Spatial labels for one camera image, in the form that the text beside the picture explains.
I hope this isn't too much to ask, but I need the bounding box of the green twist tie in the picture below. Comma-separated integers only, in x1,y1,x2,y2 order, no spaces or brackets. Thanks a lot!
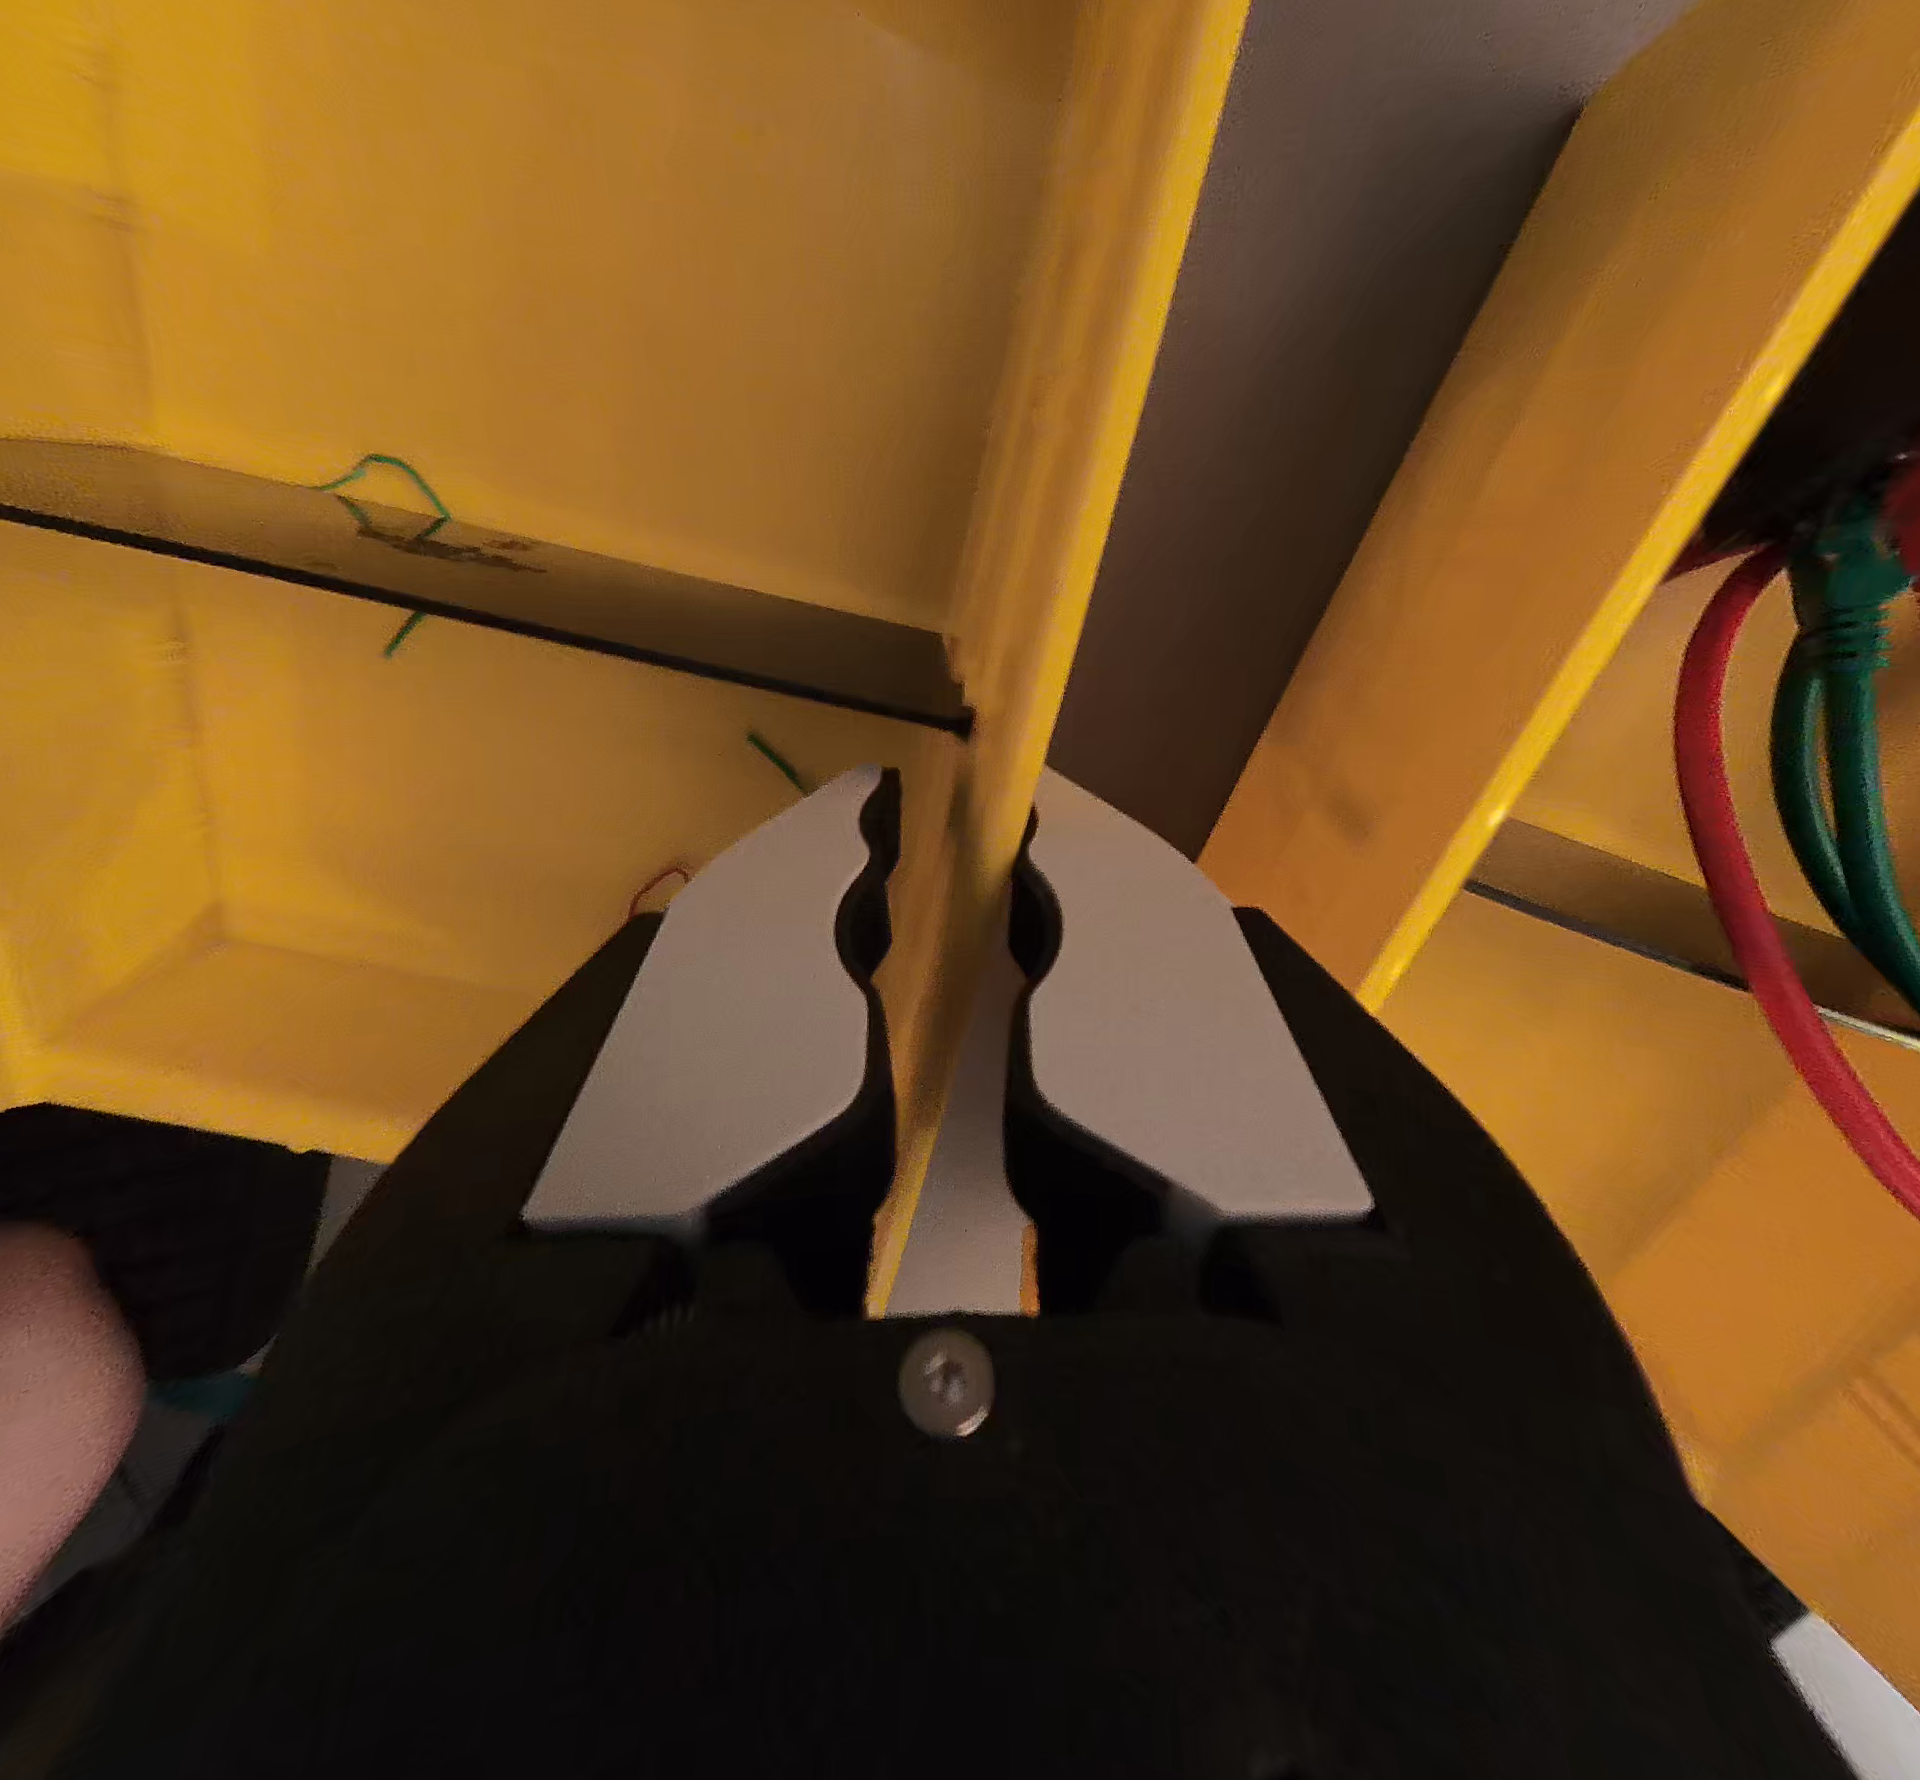
318,454,454,660

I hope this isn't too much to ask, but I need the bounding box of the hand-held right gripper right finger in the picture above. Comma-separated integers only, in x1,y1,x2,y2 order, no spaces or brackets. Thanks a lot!
999,768,1382,1315

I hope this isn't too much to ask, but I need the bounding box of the yellow plastic bin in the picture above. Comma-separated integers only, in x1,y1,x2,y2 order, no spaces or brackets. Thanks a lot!
0,0,1292,1321
1200,0,1920,1670

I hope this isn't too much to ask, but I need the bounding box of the green ethernet cable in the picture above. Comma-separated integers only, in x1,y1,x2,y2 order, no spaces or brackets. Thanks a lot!
1766,496,1920,1020

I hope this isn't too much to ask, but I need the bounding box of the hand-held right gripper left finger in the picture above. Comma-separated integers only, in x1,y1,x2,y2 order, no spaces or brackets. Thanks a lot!
518,766,904,1316

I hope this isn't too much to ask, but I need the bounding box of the red ethernet cable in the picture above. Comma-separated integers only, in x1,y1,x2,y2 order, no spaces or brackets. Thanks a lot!
1667,460,1920,1224

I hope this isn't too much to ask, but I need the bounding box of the black bin divider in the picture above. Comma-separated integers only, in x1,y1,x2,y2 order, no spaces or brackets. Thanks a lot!
1463,821,1920,1051
0,437,981,742

